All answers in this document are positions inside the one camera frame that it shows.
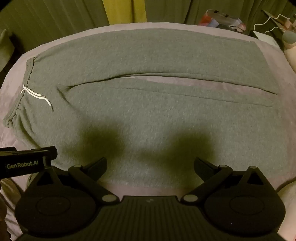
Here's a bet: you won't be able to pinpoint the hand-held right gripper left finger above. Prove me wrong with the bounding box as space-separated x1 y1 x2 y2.
30 157 117 204

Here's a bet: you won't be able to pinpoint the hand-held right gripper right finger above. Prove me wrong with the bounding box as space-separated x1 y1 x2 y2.
180 157 270 204

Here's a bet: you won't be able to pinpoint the grey sweat pants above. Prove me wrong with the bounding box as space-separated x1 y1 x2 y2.
3 28 290 186

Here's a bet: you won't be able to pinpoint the green chair back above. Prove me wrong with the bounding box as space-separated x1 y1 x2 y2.
0 29 15 73

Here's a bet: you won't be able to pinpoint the pink cushion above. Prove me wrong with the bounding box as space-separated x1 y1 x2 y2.
283 44 296 69

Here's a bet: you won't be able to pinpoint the white box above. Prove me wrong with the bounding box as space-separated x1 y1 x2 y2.
252 30 282 49

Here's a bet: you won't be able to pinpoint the green curtain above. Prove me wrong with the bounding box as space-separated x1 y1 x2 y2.
0 0 287 55

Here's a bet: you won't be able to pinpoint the grey round cushion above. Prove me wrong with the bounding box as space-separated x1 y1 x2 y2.
283 31 296 46

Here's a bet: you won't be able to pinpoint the yellow curtain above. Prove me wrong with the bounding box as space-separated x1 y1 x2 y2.
102 0 149 24

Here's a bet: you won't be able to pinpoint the white cable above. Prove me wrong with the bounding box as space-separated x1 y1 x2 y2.
253 14 296 36

